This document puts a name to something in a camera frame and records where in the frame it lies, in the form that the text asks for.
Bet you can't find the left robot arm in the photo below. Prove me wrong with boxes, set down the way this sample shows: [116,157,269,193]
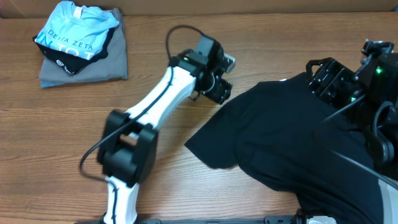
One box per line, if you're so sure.
[97,35,236,223]

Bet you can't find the black folded t-shirt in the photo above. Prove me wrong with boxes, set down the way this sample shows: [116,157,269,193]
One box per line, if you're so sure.
[36,28,115,75]

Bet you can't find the light blue folded t-shirt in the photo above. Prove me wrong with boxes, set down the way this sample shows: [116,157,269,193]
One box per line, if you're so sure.
[34,1,119,60]

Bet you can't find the blue folded bottom t-shirt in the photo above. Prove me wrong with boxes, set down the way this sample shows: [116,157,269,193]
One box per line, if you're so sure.
[40,81,68,88]

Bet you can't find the grey folded t-shirt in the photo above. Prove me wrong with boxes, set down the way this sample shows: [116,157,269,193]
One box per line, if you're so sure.
[39,8,128,84]

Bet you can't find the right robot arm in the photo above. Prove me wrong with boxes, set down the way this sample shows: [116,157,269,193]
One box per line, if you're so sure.
[306,40,397,223]

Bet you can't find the black t-shirt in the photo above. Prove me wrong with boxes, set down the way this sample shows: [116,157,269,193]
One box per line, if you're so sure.
[36,28,115,75]
[185,74,384,223]

